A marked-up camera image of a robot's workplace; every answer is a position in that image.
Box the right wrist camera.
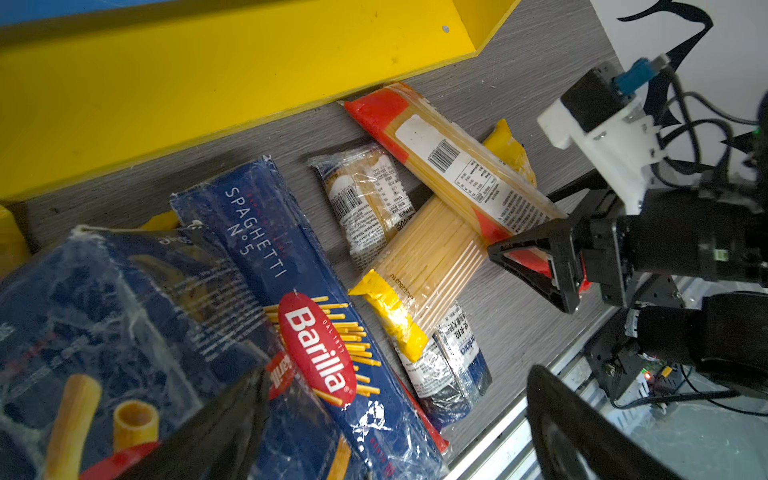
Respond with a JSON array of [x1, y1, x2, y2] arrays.
[[537, 54, 669, 215]]

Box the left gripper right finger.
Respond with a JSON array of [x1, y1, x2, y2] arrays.
[[526, 365, 679, 479]]

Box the blue Barilla spaghetti bag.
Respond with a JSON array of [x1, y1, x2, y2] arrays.
[[170, 157, 445, 479]]

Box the yellow shelf unit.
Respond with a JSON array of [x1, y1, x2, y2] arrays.
[[1, 1, 515, 202]]

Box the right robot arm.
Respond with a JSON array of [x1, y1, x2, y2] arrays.
[[488, 189, 767, 398]]

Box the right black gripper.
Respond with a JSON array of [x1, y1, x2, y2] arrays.
[[488, 189, 767, 314]]

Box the yellow end spaghetti bag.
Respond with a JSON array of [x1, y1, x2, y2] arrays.
[[349, 197, 487, 362]]

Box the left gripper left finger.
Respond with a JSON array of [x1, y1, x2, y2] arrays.
[[119, 368, 271, 479]]

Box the blue Barilla pasta box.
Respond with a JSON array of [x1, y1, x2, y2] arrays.
[[1, 227, 371, 479]]

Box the yellow noodle bag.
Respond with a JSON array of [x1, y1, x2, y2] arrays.
[[483, 119, 537, 187]]

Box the yellow pasta bag far left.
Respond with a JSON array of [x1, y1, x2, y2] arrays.
[[0, 207, 31, 279]]

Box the clear navy spaghetti bag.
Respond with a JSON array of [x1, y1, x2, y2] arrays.
[[307, 143, 492, 431]]

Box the red end spaghetti bag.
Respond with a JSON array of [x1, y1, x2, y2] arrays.
[[344, 83, 565, 253]]

